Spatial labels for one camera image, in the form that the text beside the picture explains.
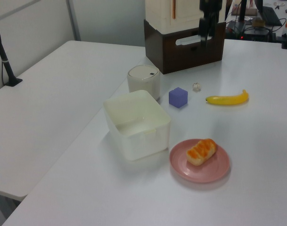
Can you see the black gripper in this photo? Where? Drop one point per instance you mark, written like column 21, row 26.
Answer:
column 210, row 7

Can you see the toy bread with orange glaze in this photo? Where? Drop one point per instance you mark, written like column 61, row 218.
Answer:
column 201, row 150

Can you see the pink plate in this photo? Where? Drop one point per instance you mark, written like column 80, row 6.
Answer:
column 204, row 169

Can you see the cream plastic storage box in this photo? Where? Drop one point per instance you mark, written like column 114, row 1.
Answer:
column 183, row 14

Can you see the black monitor stand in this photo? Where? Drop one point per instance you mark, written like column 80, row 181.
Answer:
column 242, row 11

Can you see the dark brown wooden drawer box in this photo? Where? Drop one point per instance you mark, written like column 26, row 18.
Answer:
column 181, row 54

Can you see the small brown cardboard box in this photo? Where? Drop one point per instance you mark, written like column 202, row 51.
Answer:
column 258, row 21

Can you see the black device with red light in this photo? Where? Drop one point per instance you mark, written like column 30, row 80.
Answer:
column 258, row 33

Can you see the small crumpled white ball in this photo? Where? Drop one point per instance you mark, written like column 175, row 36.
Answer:
column 196, row 86

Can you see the black laptop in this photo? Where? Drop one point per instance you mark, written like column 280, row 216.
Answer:
column 270, row 15

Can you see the yellow toy banana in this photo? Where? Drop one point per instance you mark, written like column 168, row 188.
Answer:
column 228, row 99

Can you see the purple cube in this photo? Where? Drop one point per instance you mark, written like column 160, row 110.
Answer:
column 178, row 97

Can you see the beige round mini trash can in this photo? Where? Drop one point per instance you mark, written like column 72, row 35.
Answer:
column 144, row 81

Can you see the white rectangular plastic bin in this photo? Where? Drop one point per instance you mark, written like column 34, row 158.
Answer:
column 136, row 124

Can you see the black pole with clamp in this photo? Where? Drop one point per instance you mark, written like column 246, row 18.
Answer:
column 4, row 61

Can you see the grey partition frame post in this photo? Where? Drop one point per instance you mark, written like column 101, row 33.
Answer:
column 73, row 20

